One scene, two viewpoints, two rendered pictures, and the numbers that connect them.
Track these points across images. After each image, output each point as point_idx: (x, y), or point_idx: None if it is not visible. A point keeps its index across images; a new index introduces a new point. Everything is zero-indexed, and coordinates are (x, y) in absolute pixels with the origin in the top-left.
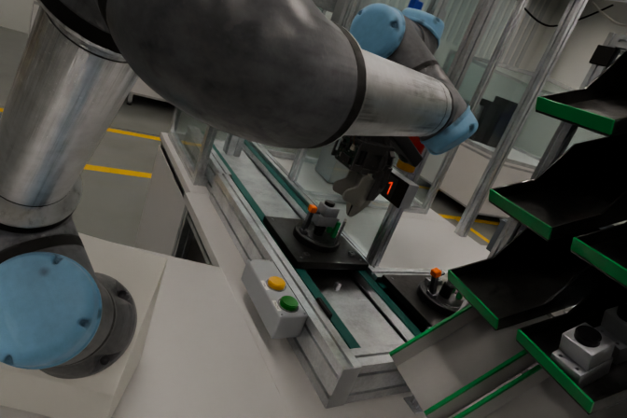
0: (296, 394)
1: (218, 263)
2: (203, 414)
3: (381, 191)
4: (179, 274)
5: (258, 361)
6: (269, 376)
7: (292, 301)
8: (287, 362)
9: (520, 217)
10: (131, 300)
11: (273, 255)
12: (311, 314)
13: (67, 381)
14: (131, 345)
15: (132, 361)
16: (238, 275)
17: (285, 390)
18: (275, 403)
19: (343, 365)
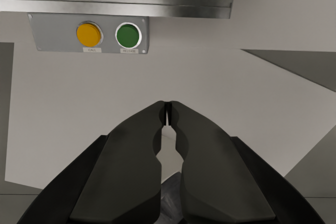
0: (196, 33)
1: (6, 42)
2: (192, 103)
3: (280, 176)
4: (42, 87)
5: (156, 51)
6: (173, 48)
7: (129, 34)
8: (162, 24)
9: None
10: (165, 195)
11: (11, 3)
12: (146, 11)
13: None
14: (176, 172)
15: (166, 150)
16: (25, 25)
17: (190, 40)
18: (198, 54)
19: (225, 14)
